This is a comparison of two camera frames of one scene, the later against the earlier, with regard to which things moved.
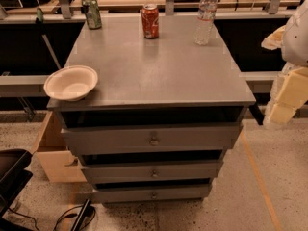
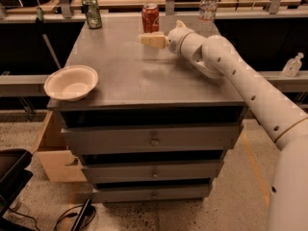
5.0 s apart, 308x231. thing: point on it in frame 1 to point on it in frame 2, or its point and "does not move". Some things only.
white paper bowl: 71,83 does not move
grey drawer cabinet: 163,113 does not move
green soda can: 92,12 does not move
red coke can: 150,20 does not move
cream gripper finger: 295,89 to 160,40
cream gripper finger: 281,114 to 154,34
